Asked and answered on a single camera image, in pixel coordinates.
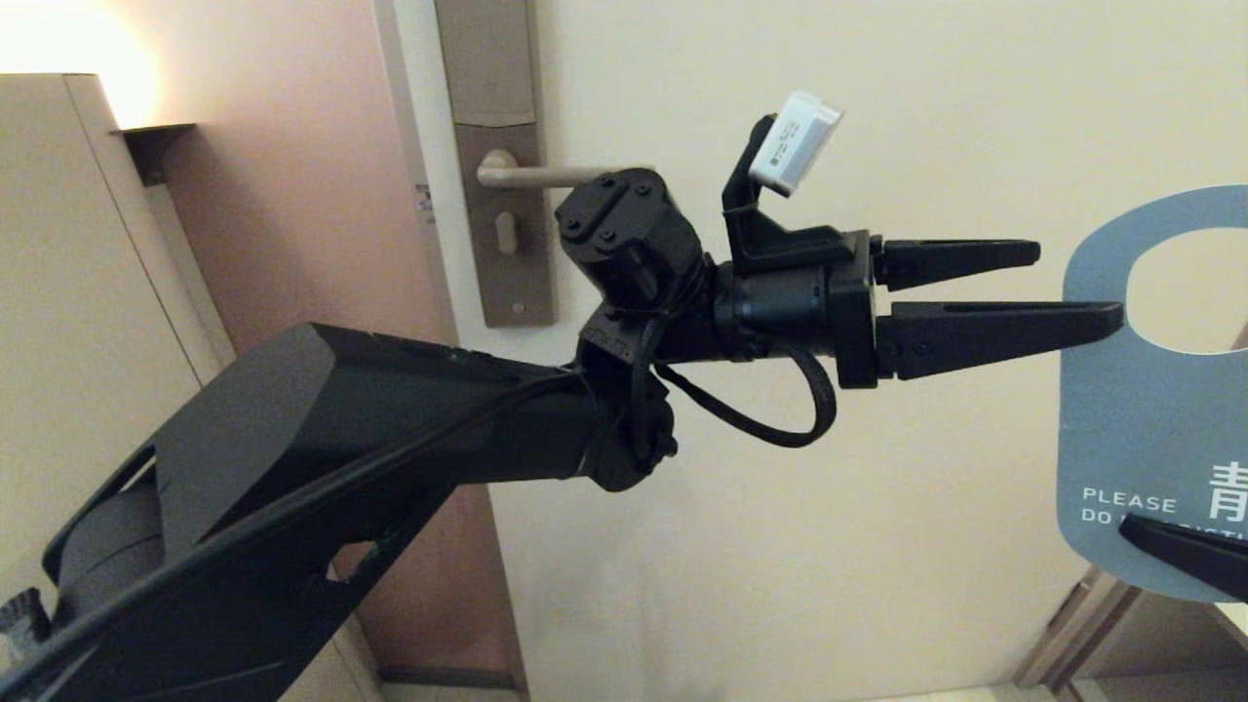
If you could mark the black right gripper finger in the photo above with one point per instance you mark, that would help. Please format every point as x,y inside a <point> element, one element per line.
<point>1194,556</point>

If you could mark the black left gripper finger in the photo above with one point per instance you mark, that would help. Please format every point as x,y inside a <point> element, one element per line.
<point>985,331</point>
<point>946,258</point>

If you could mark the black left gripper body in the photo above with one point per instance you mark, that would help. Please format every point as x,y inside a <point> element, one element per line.
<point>799,302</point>

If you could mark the blue and white door hanger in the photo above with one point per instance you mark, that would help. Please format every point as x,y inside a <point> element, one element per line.
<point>1150,439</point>

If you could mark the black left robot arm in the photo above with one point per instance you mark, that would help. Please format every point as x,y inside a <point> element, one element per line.
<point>341,439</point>

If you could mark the white room door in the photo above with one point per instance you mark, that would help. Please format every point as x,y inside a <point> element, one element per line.
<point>780,536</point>

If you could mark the bronze door lock plate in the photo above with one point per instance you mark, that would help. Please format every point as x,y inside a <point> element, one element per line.
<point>492,68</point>

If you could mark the metal door latch bolt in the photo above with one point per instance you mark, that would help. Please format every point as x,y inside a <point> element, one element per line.
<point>424,203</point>

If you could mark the beige cabinet panel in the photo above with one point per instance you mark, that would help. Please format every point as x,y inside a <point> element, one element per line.
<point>58,244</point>

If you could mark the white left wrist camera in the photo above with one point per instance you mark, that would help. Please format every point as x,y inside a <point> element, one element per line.
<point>795,144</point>

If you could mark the dark wall lamp fixture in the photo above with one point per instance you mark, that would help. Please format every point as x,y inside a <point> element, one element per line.
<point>154,146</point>

